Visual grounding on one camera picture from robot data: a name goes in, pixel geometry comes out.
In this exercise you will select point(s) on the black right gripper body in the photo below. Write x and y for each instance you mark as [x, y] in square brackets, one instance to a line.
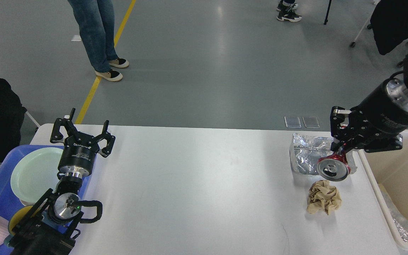
[383, 113]

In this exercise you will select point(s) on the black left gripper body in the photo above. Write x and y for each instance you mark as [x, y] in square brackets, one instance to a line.
[78, 158]

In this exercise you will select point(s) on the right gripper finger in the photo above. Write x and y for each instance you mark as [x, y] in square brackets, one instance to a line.
[341, 128]
[378, 142]

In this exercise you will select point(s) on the light green plate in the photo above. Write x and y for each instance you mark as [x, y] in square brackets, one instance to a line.
[35, 173]

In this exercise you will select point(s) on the silver foil bag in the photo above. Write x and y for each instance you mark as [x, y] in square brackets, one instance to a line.
[305, 152]
[400, 221]

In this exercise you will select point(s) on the red foil wrapper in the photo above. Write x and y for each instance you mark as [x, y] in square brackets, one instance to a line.
[334, 167]

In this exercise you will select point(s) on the brown paper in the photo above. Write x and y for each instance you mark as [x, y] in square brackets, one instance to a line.
[323, 196]

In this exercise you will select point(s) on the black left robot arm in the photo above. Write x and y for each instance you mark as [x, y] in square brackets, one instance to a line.
[49, 227]

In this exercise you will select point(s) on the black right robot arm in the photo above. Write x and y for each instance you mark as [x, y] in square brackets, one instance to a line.
[375, 125]

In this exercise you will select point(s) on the beige plastic bin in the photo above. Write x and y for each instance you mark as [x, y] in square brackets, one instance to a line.
[390, 170]

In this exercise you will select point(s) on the pink plate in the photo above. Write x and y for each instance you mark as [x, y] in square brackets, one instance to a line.
[25, 203]

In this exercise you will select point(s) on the blue plastic tray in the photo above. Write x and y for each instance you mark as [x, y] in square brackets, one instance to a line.
[9, 203]

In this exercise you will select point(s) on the black jacket on chair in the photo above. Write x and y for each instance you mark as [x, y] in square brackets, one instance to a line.
[389, 23]

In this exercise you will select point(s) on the person in black and jeans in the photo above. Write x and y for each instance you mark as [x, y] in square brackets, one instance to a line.
[96, 22]

